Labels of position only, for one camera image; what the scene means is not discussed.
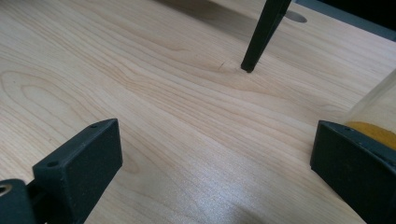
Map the white cup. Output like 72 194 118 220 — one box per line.
341 68 396 151

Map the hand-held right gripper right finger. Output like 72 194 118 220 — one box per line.
310 120 396 224

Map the black two-tier shelf rack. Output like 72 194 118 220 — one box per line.
240 0 293 74

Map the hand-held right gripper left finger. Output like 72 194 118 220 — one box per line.
32 118 123 224

